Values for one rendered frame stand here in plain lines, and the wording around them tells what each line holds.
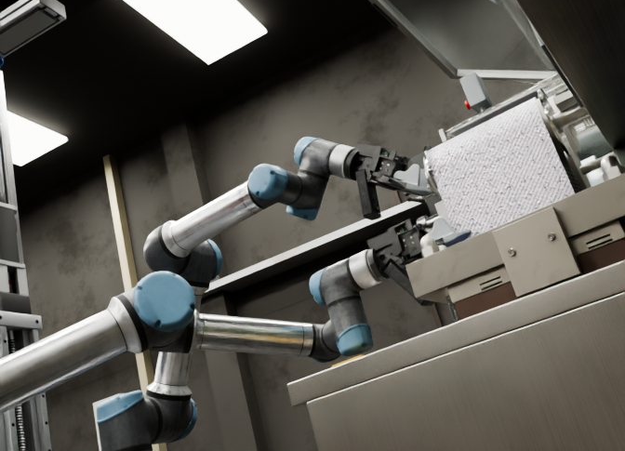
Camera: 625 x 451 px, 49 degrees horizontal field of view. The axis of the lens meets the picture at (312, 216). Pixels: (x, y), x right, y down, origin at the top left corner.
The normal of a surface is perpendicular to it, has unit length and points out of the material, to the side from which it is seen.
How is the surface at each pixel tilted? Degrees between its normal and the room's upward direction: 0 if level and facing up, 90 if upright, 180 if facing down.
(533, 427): 90
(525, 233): 90
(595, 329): 90
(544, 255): 90
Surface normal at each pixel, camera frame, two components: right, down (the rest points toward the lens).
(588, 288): -0.53, -0.18
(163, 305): 0.43, -0.47
